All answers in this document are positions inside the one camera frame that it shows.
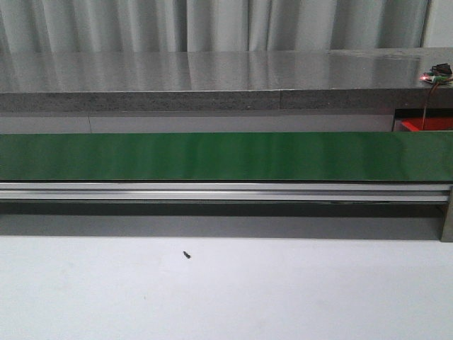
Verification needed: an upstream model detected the aluminium conveyor frame rail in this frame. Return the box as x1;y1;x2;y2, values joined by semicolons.
1;182;452;242

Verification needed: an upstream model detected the small green circuit board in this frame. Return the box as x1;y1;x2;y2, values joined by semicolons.
420;72;452;85

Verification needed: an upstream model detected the grey stone counter shelf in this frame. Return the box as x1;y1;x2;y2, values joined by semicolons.
1;47;452;112

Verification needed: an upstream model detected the red plastic tray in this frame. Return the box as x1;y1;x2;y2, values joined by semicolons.
401;118;452;132

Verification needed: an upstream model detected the green conveyor belt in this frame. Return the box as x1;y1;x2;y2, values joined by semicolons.
1;132;452;182

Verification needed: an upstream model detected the grey white curtain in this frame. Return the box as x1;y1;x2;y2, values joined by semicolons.
1;1;452;53

